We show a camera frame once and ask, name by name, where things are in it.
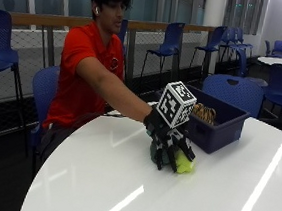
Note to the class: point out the white marker cube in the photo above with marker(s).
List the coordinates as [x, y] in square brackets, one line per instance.
[176, 104]

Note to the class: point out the striped tiger soft toy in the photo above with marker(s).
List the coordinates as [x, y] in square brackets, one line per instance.
[204, 113]

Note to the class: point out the dark blue plastic bin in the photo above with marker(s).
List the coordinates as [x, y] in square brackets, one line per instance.
[218, 124]

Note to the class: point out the the person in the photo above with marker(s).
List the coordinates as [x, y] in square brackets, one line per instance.
[87, 67]

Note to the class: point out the wooden railing with mesh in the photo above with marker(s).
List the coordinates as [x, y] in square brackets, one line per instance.
[86, 43]

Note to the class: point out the white earbud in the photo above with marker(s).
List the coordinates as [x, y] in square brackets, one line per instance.
[97, 10]

